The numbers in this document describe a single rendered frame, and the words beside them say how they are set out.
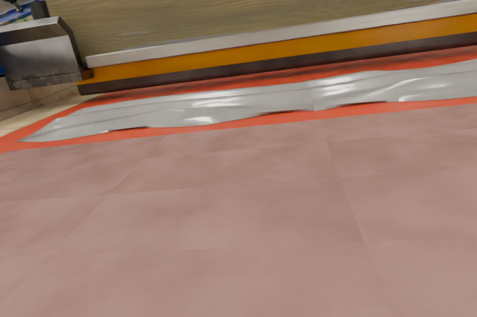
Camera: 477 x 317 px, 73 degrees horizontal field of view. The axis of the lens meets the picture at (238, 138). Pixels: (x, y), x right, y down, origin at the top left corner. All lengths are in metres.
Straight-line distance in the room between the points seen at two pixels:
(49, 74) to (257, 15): 0.18
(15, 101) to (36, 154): 0.16
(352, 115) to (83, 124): 0.16
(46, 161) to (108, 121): 0.05
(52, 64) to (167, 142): 0.18
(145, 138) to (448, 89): 0.15
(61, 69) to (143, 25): 0.08
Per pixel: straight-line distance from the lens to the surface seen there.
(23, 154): 0.20
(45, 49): 0.32
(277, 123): 0.16
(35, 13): 0.46
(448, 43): 0.31
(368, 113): 0.16
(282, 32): 0.26
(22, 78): 0.34
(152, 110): 0.21
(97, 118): 0.22
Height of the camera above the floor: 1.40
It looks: 50 degrees down
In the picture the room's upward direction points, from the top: 17 degrees counter-clockwise
